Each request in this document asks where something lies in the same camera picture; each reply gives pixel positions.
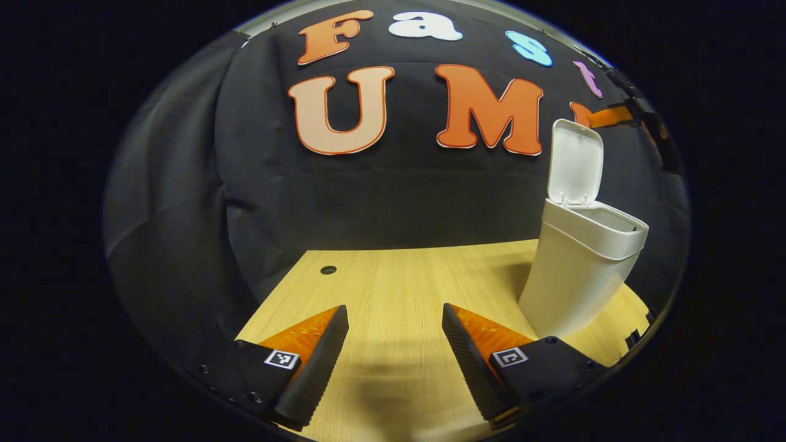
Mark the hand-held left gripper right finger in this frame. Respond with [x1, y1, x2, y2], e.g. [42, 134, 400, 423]
[442, 303, 609, 430]

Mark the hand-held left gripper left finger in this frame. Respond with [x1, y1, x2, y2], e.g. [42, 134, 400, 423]
[200, 305, 349, 432]

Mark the white desktop garbage bin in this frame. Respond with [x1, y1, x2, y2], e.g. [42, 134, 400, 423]
[518, 118, 650, 340]

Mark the wooden desktop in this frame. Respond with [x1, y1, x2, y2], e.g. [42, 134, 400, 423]
[235, 239, 652, 442]

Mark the black backdrop cloth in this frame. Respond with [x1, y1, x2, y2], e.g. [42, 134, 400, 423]
[103, 0, 691, 369]

